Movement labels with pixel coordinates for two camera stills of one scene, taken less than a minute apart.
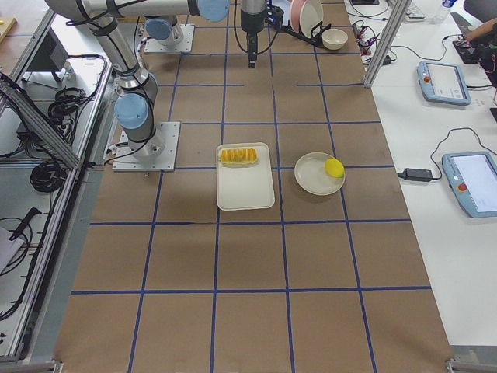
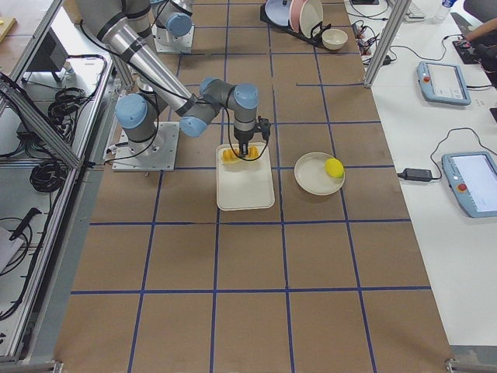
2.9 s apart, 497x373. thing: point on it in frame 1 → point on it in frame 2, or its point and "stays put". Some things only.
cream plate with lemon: x=311 y=176 stays put
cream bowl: x=334 y=39 stays put
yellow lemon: x=335 y=168 stays put
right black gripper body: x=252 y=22 → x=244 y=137
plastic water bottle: x=443 y=14 stays put
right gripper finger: x=252 y=43 → x=244 y=149
